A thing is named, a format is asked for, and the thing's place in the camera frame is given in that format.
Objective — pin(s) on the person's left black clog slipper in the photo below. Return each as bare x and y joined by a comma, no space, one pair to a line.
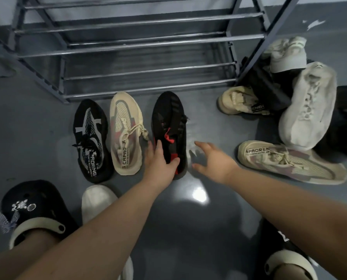
42,195

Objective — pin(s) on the person's left leg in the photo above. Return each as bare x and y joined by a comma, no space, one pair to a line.
16,259

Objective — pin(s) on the black white patterned sneaker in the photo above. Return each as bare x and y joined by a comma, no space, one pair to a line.
266,87
91,137

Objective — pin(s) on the person's right hand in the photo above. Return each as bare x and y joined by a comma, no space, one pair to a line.
220,167

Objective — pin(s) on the person's left forearm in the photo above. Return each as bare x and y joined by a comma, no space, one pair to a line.
97,236

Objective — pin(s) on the person's left hand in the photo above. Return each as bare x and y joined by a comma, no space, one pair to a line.
157,169

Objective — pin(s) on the person's black clog slipper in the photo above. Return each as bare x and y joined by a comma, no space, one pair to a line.
42,195
271,239

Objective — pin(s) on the person's right forearm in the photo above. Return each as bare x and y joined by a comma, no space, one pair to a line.
301,212

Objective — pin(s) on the person's right leg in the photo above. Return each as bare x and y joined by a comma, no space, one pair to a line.
290,274

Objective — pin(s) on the person's right black clog slipper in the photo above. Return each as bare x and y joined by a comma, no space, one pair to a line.
271,239

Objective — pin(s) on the grey metal shoe rack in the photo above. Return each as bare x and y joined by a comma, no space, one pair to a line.
275,26

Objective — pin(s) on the person's leg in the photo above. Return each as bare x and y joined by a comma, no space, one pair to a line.
16,259
290,274

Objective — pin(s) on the black sneaker red stripe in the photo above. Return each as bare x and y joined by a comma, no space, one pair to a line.
342,125
169,116

